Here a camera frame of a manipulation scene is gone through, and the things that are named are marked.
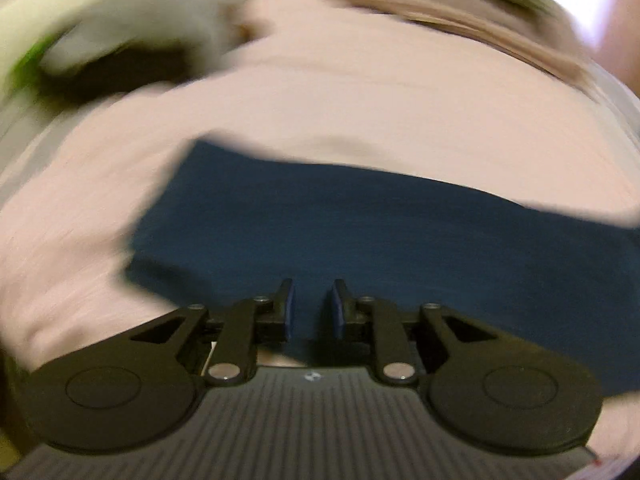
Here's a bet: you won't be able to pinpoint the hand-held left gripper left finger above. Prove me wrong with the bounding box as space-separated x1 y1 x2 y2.
131 278 296 386

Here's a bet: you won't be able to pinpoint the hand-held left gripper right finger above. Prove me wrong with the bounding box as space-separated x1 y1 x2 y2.
325 279 499 385

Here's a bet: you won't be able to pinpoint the dark blue pants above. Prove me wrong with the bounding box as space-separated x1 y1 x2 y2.
125 140 640 402

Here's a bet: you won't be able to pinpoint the light bed sheet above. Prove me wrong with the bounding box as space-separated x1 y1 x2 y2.
0 0 640 476

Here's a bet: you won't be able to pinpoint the dark grey cloth pile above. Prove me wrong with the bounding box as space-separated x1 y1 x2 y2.
37 0 251 108

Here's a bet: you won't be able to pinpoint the beige blanket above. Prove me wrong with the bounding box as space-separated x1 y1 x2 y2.
330 0 606 93

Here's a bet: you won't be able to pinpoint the pink curtain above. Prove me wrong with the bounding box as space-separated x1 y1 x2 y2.
570 0 640 68

